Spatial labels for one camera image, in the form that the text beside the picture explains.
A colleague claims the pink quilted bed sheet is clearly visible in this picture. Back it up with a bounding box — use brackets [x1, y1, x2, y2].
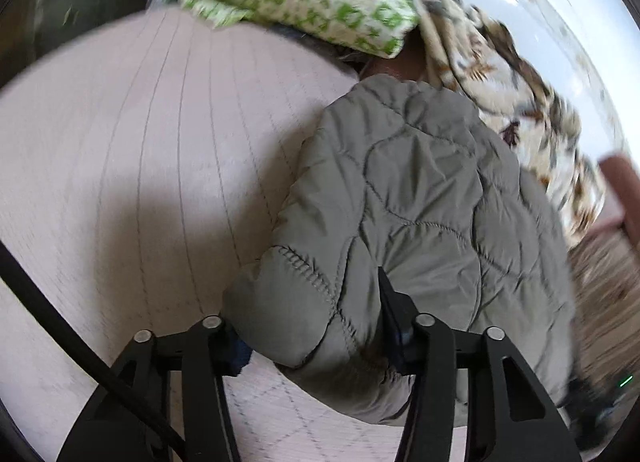
[0, 7, 568, 462]

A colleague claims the brown bed headboard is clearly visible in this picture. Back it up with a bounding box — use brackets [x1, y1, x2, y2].
[599, 154, 640, 234]

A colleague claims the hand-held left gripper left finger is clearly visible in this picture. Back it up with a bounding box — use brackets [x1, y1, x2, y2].
[56, 315, 254, 462]

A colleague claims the brown striped sofa side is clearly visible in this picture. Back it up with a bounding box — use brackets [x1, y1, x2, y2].
[569, 229, 640, 385]

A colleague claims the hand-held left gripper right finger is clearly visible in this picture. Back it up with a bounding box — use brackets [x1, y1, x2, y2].
[377, 267, 584, 462]

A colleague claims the black cable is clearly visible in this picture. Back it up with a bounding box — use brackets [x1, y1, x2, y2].
[0, 241, 189, 451]

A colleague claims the leaf printed fleece blanket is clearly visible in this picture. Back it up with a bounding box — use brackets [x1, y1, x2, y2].
[350, 0, 609, 249]

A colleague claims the grey quilted hooded jacket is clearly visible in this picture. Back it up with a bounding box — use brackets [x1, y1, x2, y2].
[222, 74, 582, 427]

